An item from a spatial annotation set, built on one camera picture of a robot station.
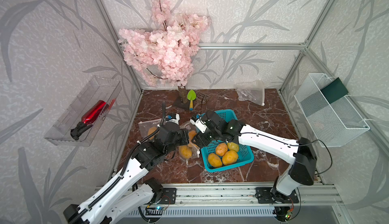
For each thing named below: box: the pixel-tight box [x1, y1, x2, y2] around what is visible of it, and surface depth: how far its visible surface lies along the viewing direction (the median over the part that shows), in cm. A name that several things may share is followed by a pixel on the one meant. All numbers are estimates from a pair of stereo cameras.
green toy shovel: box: [186, 89, 197, 111], surface depth 118 cm
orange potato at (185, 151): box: [178, 144, 192, 159], surface depth 84 cm
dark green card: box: [320, 77, 349, 104], surface depth 71 cm
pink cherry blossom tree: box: [118, 0, 212, 105], surface depth 71 cm
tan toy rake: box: [193, 92, 211, 110], surface depth 115 cm
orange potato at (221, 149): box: [215, 142, 228, 157], surface depth 86 cm
